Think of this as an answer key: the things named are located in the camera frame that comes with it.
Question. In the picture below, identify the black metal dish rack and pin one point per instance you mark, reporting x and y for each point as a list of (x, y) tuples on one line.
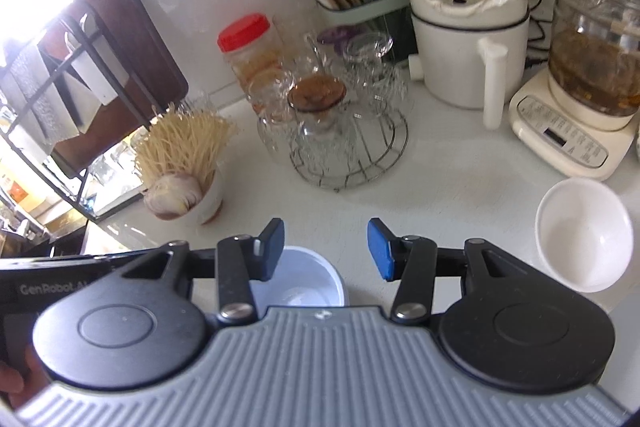
[(55, 82)]

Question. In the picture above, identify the glass kettle on cream base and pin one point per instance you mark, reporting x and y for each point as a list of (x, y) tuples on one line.
[(590, 57)]

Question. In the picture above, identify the plain white bowl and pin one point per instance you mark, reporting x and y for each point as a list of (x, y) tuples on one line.
[(585, 237)]

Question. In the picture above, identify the brown wooden cutting board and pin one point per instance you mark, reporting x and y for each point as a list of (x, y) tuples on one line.
[(145, 52)]

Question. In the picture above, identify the green chopstick holder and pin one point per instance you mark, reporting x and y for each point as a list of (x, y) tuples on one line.
[(390, 14)]

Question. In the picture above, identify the white electric cooking pot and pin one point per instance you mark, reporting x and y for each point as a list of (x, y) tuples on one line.
[(450, 52)]

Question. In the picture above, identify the person's left hand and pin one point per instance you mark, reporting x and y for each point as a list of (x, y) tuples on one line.
[(15, 382)]

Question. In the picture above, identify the group of clear glass cups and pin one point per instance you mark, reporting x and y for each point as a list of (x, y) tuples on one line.
[(370, 72)]

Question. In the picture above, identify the brown glass saucer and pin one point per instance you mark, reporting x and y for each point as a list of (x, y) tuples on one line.
[(316, 94)]

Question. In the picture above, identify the red-lidded plastic jar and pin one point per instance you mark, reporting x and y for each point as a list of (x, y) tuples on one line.
[(250, 52)]

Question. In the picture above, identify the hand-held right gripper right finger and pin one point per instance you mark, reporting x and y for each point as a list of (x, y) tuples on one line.
[(380, 252)]

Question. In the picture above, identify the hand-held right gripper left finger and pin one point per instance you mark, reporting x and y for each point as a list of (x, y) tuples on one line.
[(272, 249)]

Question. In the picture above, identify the pink-rimmed ceramic bowl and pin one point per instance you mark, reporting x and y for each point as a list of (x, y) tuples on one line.
[(207, 207)]

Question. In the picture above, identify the grey textured cloth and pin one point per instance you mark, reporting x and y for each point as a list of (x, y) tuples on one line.
[(35, 97)]

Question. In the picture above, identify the white cup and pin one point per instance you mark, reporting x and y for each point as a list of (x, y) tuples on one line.
[(310, 277)]

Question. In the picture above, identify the cut onion piece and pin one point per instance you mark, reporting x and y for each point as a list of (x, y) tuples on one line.
[(172, 197)]

